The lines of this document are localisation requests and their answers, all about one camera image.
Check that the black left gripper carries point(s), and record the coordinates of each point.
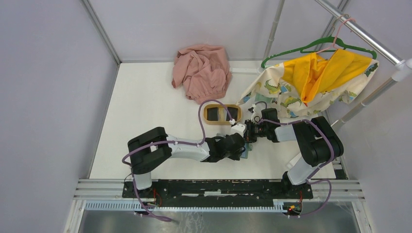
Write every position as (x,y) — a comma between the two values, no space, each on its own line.
(236,156)

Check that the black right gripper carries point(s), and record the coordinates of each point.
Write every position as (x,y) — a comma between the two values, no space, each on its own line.
(248,135)

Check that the green leather card holder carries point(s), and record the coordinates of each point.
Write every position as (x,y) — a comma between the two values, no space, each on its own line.
(246,151)

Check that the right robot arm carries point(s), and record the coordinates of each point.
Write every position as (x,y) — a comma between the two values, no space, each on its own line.
(318,143)

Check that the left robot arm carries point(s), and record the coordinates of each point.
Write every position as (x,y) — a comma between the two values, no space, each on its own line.
(150,149)

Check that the black card in tray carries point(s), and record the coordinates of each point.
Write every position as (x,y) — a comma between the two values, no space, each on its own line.
(232,113)
(212,114)

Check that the tan oval tray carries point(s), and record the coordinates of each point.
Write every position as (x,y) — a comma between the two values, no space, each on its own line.
(222,114)

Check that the dinosaur print yellow garment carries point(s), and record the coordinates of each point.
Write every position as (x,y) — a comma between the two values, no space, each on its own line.
(308,85)

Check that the pink crumpled cloth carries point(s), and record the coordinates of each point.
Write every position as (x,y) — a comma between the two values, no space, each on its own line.
(203,71)

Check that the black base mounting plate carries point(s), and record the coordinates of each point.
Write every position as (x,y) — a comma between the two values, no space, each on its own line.
(222,193)

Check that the metal clothes rack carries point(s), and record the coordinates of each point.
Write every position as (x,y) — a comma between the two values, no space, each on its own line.
(403,68)

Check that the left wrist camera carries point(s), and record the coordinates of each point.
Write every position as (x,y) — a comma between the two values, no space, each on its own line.
(238,128)

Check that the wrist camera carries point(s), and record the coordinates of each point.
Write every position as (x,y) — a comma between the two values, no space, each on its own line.
(252,110)
(238,128)

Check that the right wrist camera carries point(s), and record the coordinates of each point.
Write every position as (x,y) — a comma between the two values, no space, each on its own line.
(252,110)

